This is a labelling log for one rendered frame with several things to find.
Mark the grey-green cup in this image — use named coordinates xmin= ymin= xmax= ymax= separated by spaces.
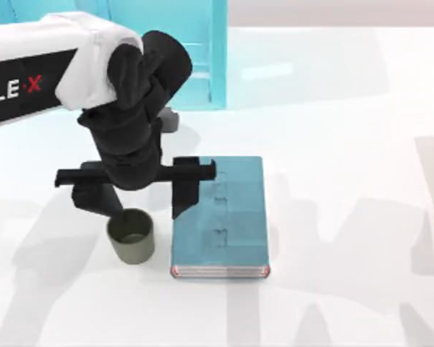
xmin=106 ymin=208 xmax=156 ymax=265

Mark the teal book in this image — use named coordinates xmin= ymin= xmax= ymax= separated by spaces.
xmin=169 ymin=155 xmax=272 ymax=280

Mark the light blue rack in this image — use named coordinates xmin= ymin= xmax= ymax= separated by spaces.
xmin=70 ymin=0 xmax=229 ymax=111

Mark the pale grey rounded box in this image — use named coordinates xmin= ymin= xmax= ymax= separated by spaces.
xmin=156 ymin=106 xmax=180 ymax=133

